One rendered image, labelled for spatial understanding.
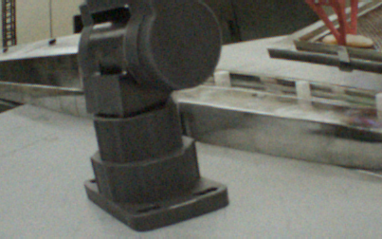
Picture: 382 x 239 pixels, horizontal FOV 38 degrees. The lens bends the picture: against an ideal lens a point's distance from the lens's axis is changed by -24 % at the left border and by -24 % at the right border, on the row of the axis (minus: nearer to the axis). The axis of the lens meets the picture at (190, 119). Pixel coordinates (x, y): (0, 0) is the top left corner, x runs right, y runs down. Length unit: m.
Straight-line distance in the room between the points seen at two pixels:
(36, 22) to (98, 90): 7.43
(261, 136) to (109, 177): 0.18
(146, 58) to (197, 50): 0.05
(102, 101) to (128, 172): 0.06
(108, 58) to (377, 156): 0.25
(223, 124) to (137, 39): 0.21
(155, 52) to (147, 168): 0.09
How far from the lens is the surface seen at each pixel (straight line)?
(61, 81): 1.00
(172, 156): 0.52
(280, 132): 0.62
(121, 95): 0.51
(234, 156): 0.65
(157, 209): 0.51
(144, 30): 0.49
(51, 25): 8.06
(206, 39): 0.53
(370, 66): 0.74
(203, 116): 0.70
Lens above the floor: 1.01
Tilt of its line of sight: 14 degrees down
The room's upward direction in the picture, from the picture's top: 9 degrees counter-clockwise
